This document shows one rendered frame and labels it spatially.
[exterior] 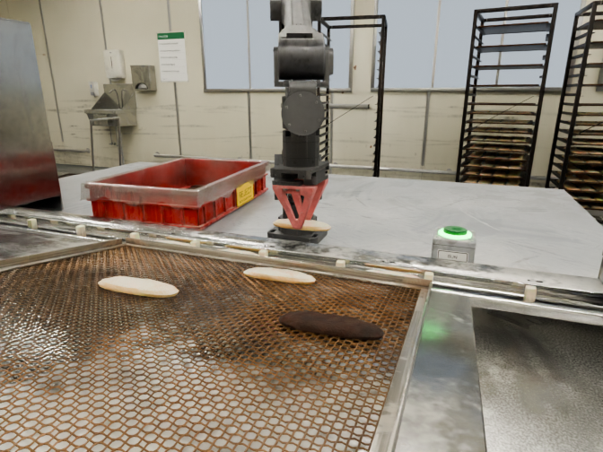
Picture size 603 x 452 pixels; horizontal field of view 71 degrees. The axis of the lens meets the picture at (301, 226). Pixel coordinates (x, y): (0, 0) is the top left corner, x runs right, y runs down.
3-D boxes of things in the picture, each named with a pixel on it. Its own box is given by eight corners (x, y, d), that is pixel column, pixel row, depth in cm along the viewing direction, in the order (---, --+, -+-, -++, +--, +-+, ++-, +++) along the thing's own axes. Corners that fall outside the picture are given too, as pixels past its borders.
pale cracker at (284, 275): (318, 279, 57) (318, 271, 57) (311, 286, 53) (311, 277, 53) (249, 270, 59) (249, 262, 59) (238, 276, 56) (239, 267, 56)
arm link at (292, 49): (318, 19, 96) (271, 18, 95) (319, -10, 92) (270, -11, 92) (337, 85, 62) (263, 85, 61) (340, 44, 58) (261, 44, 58)
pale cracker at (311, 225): (334, 226, 69) (334, 220, 69) (327, 233, 66) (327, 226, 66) (277, 221, 73) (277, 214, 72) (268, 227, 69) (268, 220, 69)
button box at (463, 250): (471, 285, 80) (479, 230, 76) (472, 304, 73) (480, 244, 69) (426, 279, 82) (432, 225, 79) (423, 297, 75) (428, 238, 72)
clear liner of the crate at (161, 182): (272, 188, 143) (272, 160, 140) (202, 232, 98) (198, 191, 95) (184, 183, 151) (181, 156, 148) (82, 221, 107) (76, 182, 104)
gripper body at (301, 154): (269, 180, 63) (267, 130, 61) (293, 170, 73) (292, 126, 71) (310, 183, 61) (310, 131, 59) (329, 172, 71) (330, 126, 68)
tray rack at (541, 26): (524, 216, 410) (556, 13, 357) (522, 233, 360) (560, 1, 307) (458, 208, 437) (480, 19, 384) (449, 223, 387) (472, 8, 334)
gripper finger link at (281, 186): (272, 230, 67) (270, 171, 64) (288, 219, 73) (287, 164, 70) (312, 234, 64) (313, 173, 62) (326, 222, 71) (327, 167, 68)
